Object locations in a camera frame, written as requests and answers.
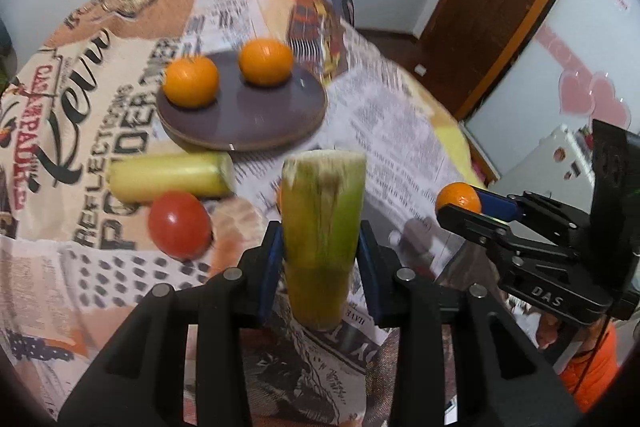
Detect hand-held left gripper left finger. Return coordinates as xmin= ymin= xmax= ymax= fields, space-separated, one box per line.
xmin=57 ymin=221 xmax=286 ymax=427

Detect dark round plate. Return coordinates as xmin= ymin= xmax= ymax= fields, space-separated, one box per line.
xmin=156 ymin=51 xmax=329 ymax=152

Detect brown wooden door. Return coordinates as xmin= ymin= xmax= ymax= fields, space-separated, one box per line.
xmin=415 ymin=0 xmax=586 ymax=120

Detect white appliance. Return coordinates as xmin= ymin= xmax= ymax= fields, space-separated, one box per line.
xmin=492 ymin=123 xmax=598 ymax=210

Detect red tomato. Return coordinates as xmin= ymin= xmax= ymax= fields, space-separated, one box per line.
xmin=147 ymin=191 xmax=213 ymax=262

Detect green sugarcane piece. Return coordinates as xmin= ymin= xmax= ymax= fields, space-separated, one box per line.
xmin=280 ymin=149 xmax=368 ymax=333

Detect pink heart stickers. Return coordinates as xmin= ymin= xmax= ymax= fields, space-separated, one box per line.
xmin=557 ymin=69 xmax=632 ymax=130

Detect person's right hand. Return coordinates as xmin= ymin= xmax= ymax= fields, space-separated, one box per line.
xmin=536 ymin=311 xmax=568 ymax=350

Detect printed newspaper tablecloth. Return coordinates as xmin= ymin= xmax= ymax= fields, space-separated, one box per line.
xmin=0 ymin=0 xmax=496 ymax=427

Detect orange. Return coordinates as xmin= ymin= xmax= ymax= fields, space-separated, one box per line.
xmin=163 ymin=55 xmax=221 ymax=109
xmin=435 ymin=182 xmax=483 ymax=217
xmin=238 ymin=38 xmax=294 ymax=88

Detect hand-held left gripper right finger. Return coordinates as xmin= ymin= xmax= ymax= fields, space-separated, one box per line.
xmin=356 ymin=219 xmax=583 ymax=427

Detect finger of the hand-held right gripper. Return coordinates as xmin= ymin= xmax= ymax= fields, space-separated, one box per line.
xmin=437 ymin=203 xmax=528 ymax=265
xmin=474 ymin=188 xmax=593 ymax=233

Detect yellow sugarcane piece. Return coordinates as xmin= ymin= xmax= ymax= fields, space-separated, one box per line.
xmin=107 ymin=152 xmax=236 ymax=204

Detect blue chair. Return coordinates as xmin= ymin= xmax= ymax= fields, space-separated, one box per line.
xmin=327 ymin=0 xmax=357 ymax=28

